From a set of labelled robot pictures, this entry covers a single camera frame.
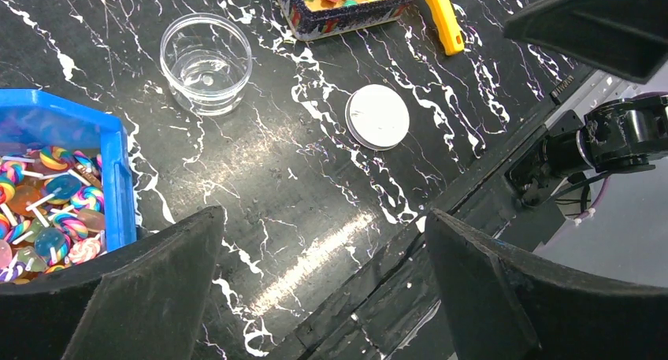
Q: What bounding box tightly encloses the white round jar lid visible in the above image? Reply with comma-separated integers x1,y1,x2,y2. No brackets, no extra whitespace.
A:
345,84,410,151

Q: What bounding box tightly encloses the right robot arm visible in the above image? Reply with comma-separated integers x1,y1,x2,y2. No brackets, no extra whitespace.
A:
503,0,667,207

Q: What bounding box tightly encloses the yellow plastic scoop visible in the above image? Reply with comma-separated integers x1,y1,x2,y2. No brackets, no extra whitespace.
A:
425,0,465,56

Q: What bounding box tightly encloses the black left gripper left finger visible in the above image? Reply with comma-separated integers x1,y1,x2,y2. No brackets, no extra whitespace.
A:
1,206,225,359

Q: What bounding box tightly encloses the clear round plastic jar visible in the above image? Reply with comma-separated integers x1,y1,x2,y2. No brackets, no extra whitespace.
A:
159,13,253,117

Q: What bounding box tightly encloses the blue plastic candy bin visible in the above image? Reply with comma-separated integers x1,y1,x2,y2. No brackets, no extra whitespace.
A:
1,89,137,284

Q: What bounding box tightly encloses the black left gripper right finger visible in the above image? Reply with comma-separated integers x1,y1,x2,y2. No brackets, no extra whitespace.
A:
425,210,667,359

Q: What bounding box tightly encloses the dark tin of star candies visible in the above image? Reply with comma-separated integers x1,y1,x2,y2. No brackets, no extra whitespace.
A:
276,0,414,42

